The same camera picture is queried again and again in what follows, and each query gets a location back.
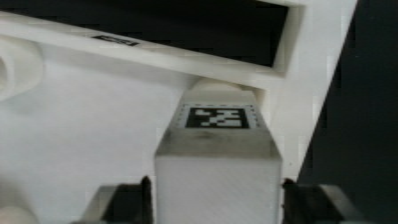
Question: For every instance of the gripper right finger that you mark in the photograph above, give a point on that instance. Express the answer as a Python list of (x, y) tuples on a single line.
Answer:
[(316, 205)]

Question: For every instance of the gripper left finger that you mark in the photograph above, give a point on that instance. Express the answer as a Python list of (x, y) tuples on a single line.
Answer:
[(121, 205)]

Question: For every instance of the white leg with tag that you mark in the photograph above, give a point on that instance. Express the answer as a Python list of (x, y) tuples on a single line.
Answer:
[(216, 160)]

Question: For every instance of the white square tabletop part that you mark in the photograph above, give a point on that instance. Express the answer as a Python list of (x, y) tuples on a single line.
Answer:
[(89, 88)]

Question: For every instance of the white U-shaped obstacle fence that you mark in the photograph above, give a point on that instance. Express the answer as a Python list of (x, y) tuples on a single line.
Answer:
[(304, 66)]

